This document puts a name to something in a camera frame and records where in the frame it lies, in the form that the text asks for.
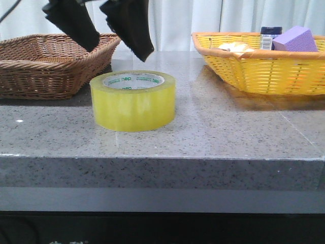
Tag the yellow woven basket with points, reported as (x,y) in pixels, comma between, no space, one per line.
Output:
(266,72)

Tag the purple foam block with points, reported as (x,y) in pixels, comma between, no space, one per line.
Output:
(297,39)

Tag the dark blue capped bottle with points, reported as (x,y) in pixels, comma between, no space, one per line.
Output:
(267,34)

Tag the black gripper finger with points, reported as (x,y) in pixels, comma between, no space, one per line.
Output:
(129,21)
(72,18)

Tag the white curtain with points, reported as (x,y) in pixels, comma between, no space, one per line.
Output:
(171,23)

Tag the brown wicker basket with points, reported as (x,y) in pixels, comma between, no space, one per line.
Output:
(51,66)

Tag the yellow packing tape roll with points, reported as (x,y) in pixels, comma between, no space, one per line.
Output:
(132,101)

